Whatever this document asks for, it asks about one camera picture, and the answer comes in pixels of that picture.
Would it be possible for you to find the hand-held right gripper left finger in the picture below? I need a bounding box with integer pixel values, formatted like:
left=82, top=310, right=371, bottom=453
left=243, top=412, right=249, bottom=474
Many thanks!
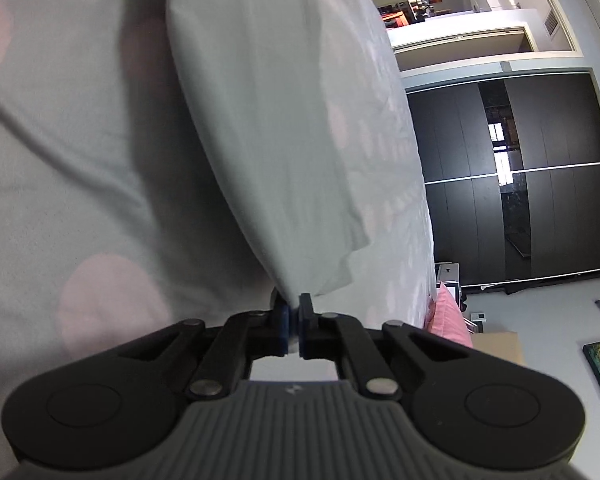
left=115, top=287, right=292, bottom=401

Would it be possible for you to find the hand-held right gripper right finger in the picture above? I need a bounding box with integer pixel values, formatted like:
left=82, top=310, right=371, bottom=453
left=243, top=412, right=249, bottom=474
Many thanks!
left=298, top=292, right=473, bottom=401

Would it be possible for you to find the light grey-blue shirt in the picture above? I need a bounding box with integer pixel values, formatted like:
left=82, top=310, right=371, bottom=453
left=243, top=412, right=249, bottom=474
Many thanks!
left=165, top=0, right=373, bottom=306

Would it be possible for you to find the pink pillow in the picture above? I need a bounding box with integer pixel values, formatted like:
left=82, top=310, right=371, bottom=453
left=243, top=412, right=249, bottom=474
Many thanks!
left=424, top=284, right=473, bottom=348

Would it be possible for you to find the white nightstand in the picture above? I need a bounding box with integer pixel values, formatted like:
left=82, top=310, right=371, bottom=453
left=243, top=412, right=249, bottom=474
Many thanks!
left=435, top=262, right=465, bottom=306

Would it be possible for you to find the beige padded headboard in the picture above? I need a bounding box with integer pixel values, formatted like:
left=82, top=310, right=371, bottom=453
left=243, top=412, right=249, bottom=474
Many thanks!
left=471, top=331, right=526, bottom=366

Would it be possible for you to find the black sliding wardrobe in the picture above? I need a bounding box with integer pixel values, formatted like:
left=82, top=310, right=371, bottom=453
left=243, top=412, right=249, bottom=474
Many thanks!
left=404, top=72, right=600, bottom=288

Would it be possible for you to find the bed with polka dot sheet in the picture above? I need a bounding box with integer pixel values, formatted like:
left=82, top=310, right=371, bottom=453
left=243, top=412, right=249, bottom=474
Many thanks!
left=0, top=0, right=438, bottom=480

